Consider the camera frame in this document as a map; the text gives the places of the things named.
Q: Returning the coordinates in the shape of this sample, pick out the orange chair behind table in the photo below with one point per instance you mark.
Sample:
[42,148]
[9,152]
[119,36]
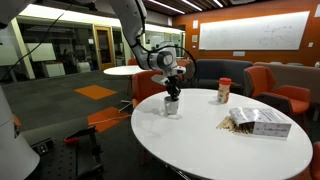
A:
[147,83]

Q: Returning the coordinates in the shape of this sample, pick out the orange chair bottom right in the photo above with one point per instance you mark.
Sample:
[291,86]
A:
[315,162]

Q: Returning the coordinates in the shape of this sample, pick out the jar with red lid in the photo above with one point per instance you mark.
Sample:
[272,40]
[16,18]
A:
[223,90]

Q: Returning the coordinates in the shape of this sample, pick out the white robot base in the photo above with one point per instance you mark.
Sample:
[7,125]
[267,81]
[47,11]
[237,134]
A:
[17,159]

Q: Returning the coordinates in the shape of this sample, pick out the large white round table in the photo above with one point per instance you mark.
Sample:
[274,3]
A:
[192,142]

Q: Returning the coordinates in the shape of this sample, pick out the wooden stir sticks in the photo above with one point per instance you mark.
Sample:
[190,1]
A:
[229,124]

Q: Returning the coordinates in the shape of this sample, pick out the white cardboard box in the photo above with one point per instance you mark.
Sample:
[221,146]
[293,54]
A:
[260,121]

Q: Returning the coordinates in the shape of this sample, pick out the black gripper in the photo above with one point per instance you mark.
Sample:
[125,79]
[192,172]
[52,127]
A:
[172,87]

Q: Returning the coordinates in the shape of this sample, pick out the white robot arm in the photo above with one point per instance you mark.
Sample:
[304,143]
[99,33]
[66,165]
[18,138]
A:
[132,15]

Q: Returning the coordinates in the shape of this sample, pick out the orange chair far back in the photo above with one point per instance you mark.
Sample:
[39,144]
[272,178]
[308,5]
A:
[184,79]

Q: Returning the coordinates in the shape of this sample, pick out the white wall whiteboard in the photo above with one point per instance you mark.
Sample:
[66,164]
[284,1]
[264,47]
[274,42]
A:
[273,32]

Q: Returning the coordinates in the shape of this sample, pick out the black mounting stand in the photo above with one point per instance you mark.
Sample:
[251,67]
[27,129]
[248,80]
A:
[74,157]

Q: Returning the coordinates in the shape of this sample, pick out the wooden framed door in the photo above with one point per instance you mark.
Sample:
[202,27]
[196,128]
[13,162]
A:
[104,47]

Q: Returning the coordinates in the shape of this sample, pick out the white ceramic mug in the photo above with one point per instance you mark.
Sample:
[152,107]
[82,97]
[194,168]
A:
[171,106]

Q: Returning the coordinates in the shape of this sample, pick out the orange armchair right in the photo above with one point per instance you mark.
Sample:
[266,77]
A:
[260,85]

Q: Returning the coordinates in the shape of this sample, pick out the small white round table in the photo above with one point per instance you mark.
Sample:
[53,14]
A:
[123,70]

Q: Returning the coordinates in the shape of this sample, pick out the dark blue sofa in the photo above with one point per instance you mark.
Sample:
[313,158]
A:
[209,71]

